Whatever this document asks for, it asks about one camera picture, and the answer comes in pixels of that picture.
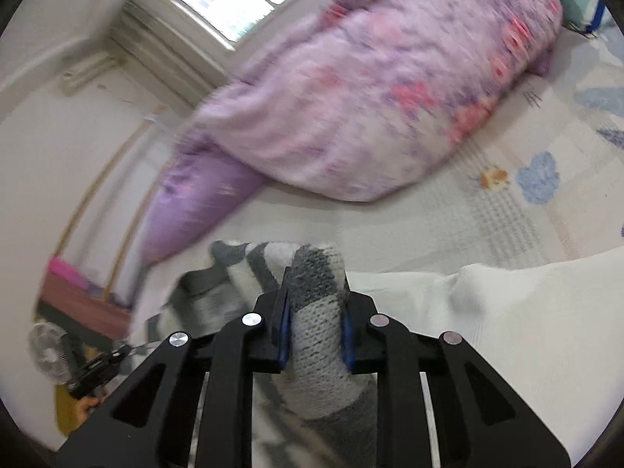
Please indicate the patterned bed sheet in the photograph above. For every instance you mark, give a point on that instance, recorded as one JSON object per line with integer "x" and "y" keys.
{"x": 487, "y": 214}

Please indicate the person's left hand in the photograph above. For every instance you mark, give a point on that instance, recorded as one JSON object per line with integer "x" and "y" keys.
{"x": 90, "y": 404}

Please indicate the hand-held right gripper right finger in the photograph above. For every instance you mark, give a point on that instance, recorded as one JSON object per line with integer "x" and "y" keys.
{"x": 347, "y": 339}

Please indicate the wooden frame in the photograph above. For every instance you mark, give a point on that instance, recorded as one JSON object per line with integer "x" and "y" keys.
{"x": 105, "y": 214}

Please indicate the small white fan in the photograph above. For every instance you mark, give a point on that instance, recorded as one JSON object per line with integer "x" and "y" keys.
{"x": 46, "y": 351}

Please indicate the grey white checked knit garment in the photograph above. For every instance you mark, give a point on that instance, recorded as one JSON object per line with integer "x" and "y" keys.
{"x": 319, "y": 351}

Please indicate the brown table with pink edge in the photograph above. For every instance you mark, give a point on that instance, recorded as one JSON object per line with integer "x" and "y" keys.
{"x": 83, "y": 302}

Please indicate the white wall pipe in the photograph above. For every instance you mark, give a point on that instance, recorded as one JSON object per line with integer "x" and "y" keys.
{"x": 90, "y": 70}

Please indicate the pink floral quilt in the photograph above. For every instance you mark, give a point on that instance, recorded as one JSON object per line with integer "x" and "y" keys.
{"x": 370, "y": 87}

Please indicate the white knit cloth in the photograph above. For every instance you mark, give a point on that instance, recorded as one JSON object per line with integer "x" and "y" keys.
{"x": 516, "y": 331}

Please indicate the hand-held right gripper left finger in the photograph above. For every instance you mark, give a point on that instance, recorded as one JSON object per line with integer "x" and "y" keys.
{"x": 279, "y": 336}

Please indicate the purple pillow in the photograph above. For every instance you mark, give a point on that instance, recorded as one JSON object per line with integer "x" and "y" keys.
{"x": 195, "y": 204}

